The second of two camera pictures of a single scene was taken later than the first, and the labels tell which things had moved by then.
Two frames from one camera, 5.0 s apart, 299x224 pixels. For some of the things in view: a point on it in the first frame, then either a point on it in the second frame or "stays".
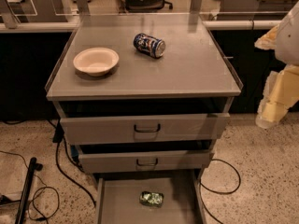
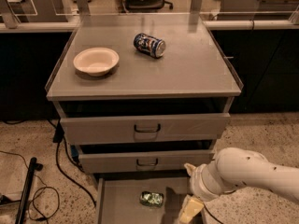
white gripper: (288, 39) → (198, 181)
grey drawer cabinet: (143, 95) stays
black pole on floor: (33, 167) stays
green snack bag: (151, 199) stays
